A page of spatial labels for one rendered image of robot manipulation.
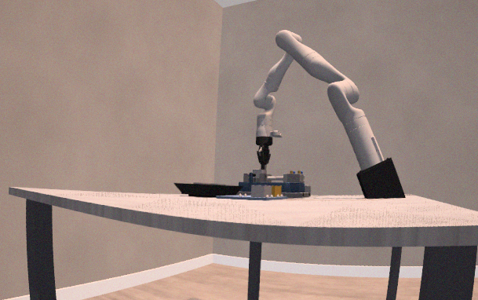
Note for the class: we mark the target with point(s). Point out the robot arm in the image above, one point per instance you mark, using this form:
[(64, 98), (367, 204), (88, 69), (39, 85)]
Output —
[(340, 93)]

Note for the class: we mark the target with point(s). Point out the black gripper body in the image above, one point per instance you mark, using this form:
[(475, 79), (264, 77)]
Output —
[(263, 142)]

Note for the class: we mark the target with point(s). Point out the orange rectangular block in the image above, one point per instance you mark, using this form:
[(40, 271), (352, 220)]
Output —
[(276, 190)]

